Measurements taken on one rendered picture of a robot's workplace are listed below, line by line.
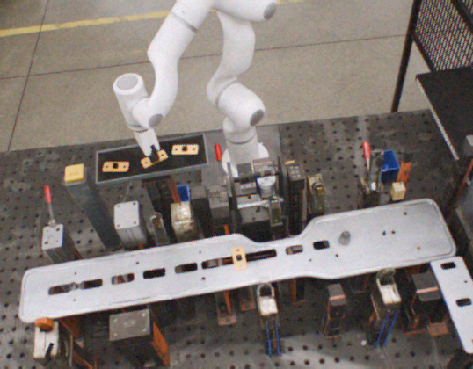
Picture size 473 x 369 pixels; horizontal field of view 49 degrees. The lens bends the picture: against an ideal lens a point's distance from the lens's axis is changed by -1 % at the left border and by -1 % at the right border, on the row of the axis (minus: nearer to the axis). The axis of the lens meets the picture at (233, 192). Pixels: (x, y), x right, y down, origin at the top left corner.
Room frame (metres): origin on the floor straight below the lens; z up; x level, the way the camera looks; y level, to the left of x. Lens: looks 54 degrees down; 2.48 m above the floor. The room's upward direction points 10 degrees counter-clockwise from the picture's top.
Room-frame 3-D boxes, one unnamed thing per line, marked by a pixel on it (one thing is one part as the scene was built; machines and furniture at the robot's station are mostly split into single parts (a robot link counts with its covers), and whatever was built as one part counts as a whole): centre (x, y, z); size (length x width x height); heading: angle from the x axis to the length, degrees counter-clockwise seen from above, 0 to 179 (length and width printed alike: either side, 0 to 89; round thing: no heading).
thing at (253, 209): (1.01, -0.08, 0.94); 0.18 x 0.13 x 0.49; 90
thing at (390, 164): (1.24, -0.61, 0.74); 0.11 x 0.10 x 0.09; 90
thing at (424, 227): (0.79, 0.04, 1.00); 1.38 x 0.22 x 0.02; 90
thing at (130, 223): (0.97, 0.34, 0.90); 0.13 x 0.10 x 0.41; 0
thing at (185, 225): (0.96, 0.18, 0.89); 0.13 x 0.11 x 0.38; 0
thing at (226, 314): (0.80, 0.10, 0.84); 0.17 x 0.06 x 0.29; 0
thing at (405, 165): (0.96, -0.55, 0.95); 0.03 x 0.01 x 0.50; 90
